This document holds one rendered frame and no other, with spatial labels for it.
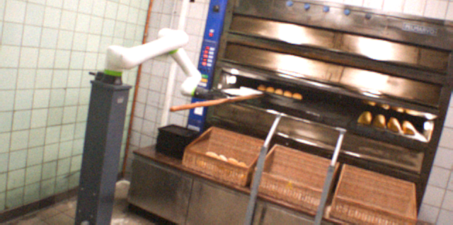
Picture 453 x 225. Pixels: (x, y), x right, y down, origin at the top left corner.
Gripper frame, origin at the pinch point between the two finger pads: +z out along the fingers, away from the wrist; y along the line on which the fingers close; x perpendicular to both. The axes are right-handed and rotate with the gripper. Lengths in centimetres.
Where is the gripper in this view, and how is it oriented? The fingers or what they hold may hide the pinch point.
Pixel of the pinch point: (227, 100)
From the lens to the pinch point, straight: 269.1
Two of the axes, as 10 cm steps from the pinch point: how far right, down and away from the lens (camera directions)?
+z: 9.0, 2.3, -3.7
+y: -2.0, 9.7, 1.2
